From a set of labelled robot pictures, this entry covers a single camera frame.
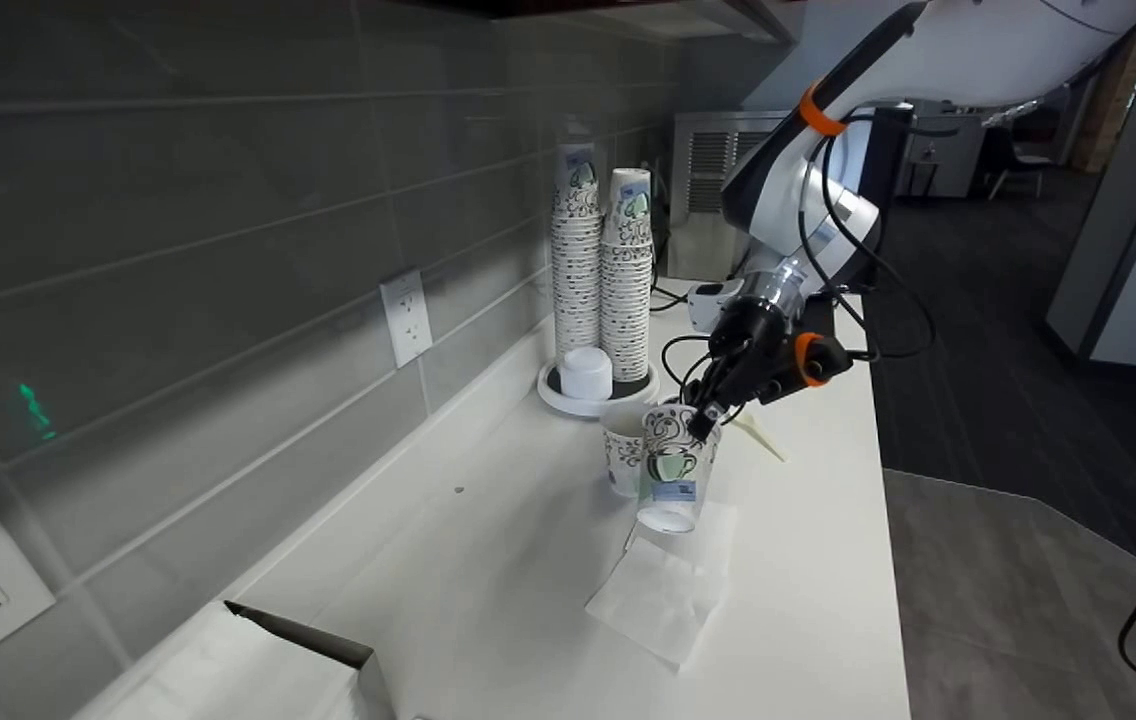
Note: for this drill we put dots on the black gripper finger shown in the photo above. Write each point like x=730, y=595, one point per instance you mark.
x=699, y=410
x=730, y=398

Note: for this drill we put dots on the white paper towel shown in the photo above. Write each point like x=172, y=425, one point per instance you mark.
x=668, y=587

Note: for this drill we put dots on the white cabinet with window panes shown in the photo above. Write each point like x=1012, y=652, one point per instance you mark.
x=701, y=187

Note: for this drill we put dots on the shorter paper cup stack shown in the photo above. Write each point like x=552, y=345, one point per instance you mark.
x=626, y=283

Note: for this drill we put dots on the large white appliance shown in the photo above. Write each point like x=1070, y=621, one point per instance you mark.
x=1131, y=240

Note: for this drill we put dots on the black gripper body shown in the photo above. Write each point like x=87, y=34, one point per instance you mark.
x=757, y=351

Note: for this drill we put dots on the stack of white lids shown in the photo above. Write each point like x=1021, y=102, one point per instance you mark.
x=587, y=374

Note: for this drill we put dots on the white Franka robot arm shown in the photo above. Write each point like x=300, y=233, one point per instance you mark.
x=782, y=187

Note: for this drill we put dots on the taller paper cup stack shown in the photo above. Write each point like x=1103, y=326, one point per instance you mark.
x=576, y=255

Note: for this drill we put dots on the grey office printer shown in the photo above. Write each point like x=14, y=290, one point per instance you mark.
x=954, y=144

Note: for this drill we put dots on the grey napkin dispenser box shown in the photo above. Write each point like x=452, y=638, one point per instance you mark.
x=262, y=673

